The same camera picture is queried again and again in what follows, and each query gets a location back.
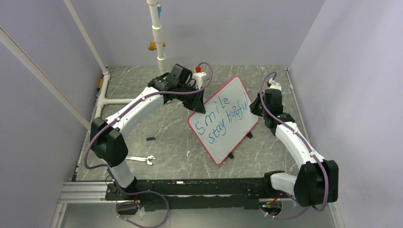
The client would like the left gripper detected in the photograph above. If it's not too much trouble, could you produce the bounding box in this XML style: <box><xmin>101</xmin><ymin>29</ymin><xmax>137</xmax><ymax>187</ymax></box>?
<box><xmin>177</xmin><ymin>84</ymin><xmax>206</xmax><ymax>114</ymax></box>

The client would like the pink framed whiteboard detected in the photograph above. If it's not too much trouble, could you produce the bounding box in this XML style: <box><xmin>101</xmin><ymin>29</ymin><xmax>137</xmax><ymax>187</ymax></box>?
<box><xmin>187</xmin><ymin>76</ymin><xmax>259</xmax><ymax>165</ymax></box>

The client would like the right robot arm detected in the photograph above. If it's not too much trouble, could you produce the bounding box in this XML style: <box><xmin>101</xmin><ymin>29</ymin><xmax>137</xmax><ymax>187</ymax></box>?
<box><xmin>249</xmin><ymin>89</ymin><xmax>339</xmax><ymax>211</ymax></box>

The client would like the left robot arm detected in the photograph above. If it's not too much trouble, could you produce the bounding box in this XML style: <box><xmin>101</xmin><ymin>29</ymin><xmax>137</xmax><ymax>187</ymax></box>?
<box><xmin>84</xmin><ymin>64</ymin><xmax>213</xmax><ymax>200</ymax></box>

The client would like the silver open-end wrench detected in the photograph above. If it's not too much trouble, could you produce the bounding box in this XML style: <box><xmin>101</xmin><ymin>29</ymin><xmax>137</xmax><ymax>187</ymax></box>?
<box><xmin>126</xmin><ymin>155</ymin><xmax>156</xmax><ymax>165</ymax></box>

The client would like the orange pipe fitting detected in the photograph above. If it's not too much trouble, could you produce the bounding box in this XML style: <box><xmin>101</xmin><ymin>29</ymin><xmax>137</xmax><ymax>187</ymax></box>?
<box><xmin>147</xmin><ymin>42</ymin><xmax>157</xmax><ymax>51</ymax></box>

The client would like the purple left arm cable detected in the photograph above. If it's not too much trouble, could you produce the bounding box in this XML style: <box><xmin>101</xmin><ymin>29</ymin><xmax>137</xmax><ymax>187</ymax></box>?
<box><xmin>83</xmin><ymin>61</ymin><xmax>214</xmax><ymax>228</ymax></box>

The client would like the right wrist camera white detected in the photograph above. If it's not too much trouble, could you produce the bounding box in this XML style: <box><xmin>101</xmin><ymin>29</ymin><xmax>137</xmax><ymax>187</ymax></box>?
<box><xmin>267</xmin><ymin>78</ymin><xmax>282</xmax><ymax>91</ymax></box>

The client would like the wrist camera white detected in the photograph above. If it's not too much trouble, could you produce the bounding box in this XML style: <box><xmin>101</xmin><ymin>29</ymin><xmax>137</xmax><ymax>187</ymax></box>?
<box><xmin>192</xmin><ymin>66</ymin><xmax>210</xmax><ymax>89</ymax></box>
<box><xmin>267</xmin><ymin>78</ymin><xmax>282</xmax><ymax>91</ymax></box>

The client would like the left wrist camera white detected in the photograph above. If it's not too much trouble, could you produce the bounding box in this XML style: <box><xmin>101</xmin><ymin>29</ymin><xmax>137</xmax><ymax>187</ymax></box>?
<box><xmin>192</xmin><ymin>66</ymin><xmax>210</xmax><ymax>89</ymax></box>

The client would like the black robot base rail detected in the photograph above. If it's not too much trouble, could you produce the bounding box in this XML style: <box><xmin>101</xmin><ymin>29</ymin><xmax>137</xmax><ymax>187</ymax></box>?
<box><xmin>105</xmin><ymin>177</ymin><xmax>286</xmax><ymax>211</ymax></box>

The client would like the white pvc pipe frame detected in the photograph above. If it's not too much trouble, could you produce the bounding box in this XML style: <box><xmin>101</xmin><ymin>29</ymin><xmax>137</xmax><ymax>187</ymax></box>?
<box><xmin>0</xmin><ymin>0</ymin><xmax>163</xmax><ymax>130</ymax></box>

